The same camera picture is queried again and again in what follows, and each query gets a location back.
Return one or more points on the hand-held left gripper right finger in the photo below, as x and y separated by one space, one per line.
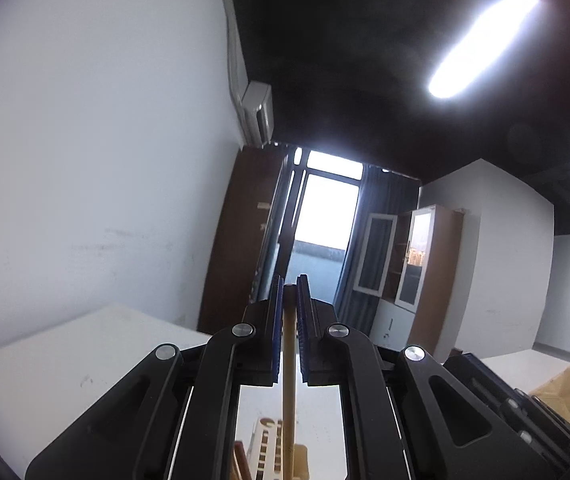
303 330

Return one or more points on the brown wooden wardrobe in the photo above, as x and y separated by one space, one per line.
237 240

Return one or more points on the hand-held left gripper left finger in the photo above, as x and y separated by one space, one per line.
278 330

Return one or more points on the long ceiling light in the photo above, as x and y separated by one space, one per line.
480 42

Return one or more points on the cream plastic utensil holder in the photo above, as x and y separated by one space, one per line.
265 452

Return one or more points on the white wall pipe duct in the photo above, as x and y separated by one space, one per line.
232 40

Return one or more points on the white wall air conditioner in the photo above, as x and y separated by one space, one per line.
259 110

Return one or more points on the dark grey curtain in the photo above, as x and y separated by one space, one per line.
375 240

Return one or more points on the light bamboo chopstick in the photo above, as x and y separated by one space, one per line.
288 360

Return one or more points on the bright window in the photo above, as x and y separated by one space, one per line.
322 210

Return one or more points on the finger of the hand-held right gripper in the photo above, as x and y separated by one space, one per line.
480 375

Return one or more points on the brown wooden chopstick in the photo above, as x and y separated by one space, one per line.
241 462

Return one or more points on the glass door wooden cabinet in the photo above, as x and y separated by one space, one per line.
415 270

